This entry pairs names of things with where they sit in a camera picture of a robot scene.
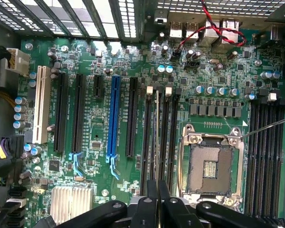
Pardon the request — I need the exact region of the thin metal locking lever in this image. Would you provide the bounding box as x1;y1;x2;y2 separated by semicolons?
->
177;125;186;193
241;116;285;140

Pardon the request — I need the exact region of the long black expansion slot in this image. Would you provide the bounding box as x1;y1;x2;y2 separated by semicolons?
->
125;76;139;158
53;71;69;153
71;73;86;153

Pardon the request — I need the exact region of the short black expansion slot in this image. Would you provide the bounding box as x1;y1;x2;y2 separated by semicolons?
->
93;75;105;98

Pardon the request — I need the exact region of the purple and black connector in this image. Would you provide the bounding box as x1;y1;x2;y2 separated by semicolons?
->
0;135;25;168

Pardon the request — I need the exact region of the silver network port stack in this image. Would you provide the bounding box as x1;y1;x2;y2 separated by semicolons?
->
204;18;242;47

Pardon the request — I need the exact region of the grey metal PC case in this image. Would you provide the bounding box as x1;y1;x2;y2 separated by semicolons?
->
0;0;285;228

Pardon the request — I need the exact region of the RAM stick held upright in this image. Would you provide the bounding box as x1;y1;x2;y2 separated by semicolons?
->
150;82;162;183

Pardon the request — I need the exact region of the silver USB port block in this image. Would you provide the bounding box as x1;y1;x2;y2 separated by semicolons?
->
169;21;200;40

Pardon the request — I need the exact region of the white expansion slot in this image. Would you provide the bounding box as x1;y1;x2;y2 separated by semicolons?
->
32;65;52;145

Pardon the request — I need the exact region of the blue expansion slot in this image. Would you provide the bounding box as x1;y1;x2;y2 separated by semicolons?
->
106;75;121;158

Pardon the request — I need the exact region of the light blue slot latch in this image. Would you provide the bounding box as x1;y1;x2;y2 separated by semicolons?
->
68;152;84;178
105;155;121;181

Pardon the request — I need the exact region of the yellow braided cable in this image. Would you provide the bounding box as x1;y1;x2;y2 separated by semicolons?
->
0;91;16;108

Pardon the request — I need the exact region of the black data port stack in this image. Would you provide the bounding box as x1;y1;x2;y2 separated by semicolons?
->
4;186;29;228

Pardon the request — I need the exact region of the black sleeved power cable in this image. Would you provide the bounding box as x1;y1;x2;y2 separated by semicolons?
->
0;45;12;67

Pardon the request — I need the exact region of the small silver rear port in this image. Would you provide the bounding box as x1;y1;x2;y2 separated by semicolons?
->
153;9;169;25

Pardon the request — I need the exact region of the white power connector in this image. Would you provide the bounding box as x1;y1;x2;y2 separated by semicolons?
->
5;47;31;77

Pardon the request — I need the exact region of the RAM slot with white latches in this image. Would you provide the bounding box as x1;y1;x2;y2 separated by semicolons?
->
159;86;173;188
256;93;277;216
275;94;285;220

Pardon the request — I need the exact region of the silver socket cover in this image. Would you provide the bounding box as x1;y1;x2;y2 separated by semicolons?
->
183;190;243;208

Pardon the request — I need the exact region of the red and black twisted wire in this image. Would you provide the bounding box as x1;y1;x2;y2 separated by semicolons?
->
171;0;247;60

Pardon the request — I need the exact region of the green motherboard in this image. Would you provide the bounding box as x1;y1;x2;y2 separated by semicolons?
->
13;28;285;228

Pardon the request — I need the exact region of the silver finned heat sink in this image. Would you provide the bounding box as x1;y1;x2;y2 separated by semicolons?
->
50;186;94;225

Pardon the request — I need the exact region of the CPU socket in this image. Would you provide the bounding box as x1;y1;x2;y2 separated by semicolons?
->
183;123;244;207

